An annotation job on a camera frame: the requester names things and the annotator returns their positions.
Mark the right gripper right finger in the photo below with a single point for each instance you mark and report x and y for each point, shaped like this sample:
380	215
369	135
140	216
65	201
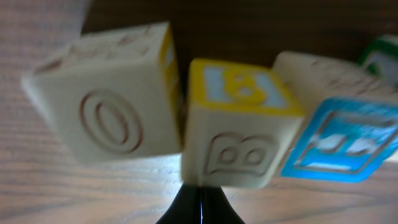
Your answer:
216	208

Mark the green sided block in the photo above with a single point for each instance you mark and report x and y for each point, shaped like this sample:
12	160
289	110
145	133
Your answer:
380	58

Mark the blue top block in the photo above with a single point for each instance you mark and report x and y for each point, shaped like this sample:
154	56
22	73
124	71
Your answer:
350	125

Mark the white block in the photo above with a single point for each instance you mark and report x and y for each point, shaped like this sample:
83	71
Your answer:
112	96

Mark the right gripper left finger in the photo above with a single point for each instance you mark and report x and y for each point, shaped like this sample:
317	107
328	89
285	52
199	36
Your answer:
185	208

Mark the yellow block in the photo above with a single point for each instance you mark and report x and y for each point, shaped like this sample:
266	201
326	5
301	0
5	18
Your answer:
241	120

